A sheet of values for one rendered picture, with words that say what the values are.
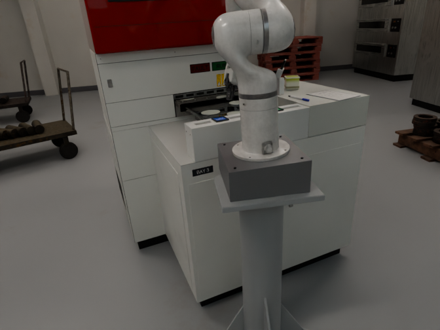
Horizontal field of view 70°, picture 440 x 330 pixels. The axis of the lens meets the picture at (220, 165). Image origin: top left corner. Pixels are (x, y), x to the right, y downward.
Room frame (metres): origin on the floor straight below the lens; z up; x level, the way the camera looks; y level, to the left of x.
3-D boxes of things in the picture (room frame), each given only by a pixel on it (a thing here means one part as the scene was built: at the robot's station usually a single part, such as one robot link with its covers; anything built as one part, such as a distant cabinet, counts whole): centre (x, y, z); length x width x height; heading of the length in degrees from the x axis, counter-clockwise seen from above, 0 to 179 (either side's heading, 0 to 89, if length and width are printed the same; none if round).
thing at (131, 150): (2.11, 0.32, 0.41); 0.82 x 0.70 x 0.82; 112
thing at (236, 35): (0.97, -0.09, 1.23); 0.19 x 0.12 x 0.24; 91
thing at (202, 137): (1.29, -0.14, 0.89); 0.55 x 0.09 x 0.14; 112
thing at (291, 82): (1.76, -0.43, 1.00); 0.07 x 0.07 x 0.07; 86
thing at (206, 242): (1.58, -0.18, 0.41); 0.96 x 0.64 x 0.82; 112
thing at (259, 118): (0.97, -0.14, 1.02); 0.19 x 0.19 x 0.18
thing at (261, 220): (0.87, -0.15, 0.41); 0.51 x 0.44 x 0.82; 6
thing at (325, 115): (1.70, -0.46, 0.89); 0.62 x 0.35 x 0.14; 22
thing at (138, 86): (1.79, 0.20, 1.02); 0.81 x 0.03 x 0.40; 112
